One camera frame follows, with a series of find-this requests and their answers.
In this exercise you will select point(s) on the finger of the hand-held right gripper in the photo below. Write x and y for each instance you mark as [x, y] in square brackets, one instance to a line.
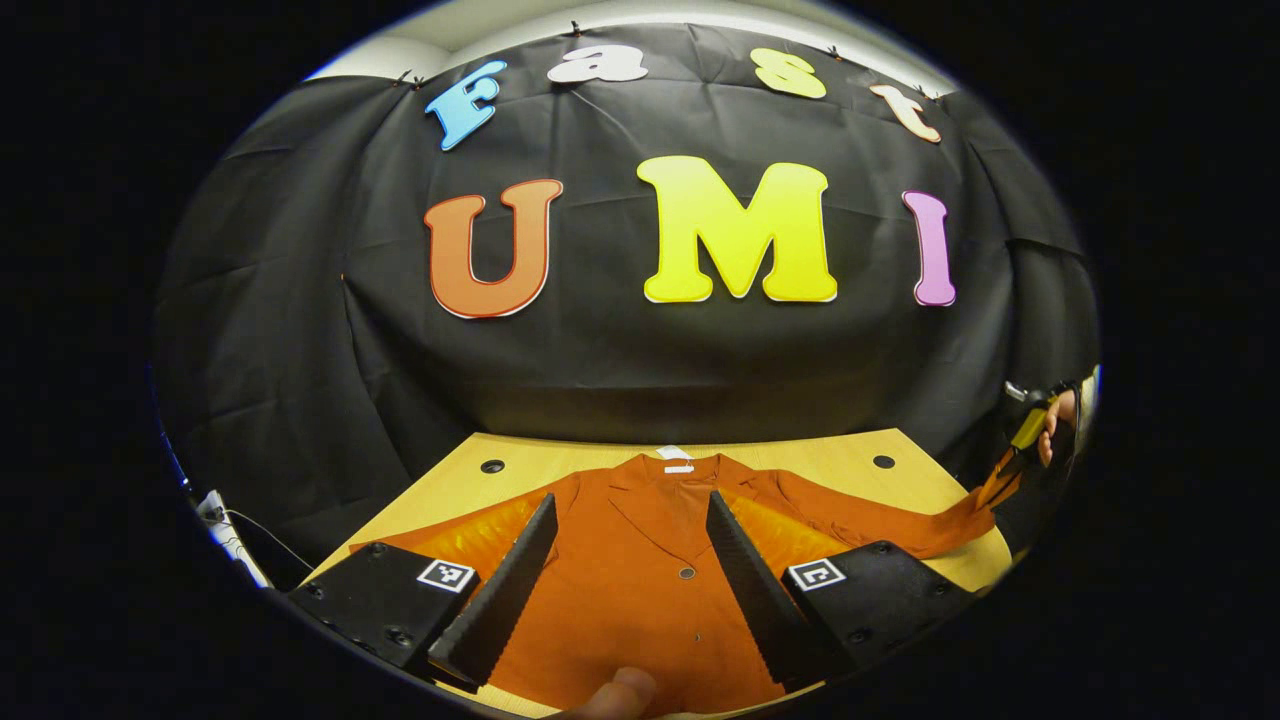
[1002, 478]

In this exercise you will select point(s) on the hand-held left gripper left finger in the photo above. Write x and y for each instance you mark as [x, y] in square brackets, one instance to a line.
[500, 600]

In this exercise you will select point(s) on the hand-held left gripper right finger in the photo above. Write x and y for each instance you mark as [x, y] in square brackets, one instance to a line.
[760, 600]

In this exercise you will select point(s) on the orange button jacket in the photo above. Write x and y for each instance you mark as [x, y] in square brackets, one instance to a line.
[640, 560]

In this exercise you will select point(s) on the black backdrop cloth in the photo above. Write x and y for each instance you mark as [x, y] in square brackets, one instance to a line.
[600, 380]

